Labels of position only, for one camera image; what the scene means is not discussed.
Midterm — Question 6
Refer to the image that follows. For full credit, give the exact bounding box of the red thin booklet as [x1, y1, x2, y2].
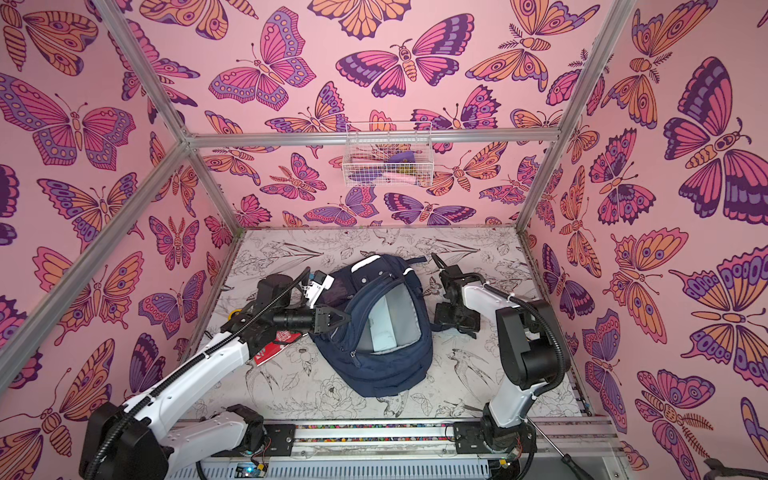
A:
[253, 331, 304, 366]

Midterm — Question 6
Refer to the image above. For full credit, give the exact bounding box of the navy blue student backpack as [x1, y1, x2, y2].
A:
[310, 254, 433, 398]

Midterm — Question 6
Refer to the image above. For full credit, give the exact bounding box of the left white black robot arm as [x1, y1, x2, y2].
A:
[79, 270, 350, 479]

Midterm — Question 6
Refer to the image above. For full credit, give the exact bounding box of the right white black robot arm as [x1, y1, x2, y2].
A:
[431, 253, 570, 453]

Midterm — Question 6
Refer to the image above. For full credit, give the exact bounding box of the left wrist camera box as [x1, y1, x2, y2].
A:
[302, 270, 334, 309]

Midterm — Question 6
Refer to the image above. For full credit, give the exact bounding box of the white wire wall basket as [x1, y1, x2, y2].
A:
[340, 121, 435, 188]

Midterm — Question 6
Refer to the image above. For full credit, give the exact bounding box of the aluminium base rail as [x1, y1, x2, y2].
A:
[119, 418, 631, 480]

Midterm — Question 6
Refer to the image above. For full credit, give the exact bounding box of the black handled screwdriver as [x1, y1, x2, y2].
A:
[527, 418, 594, 480]

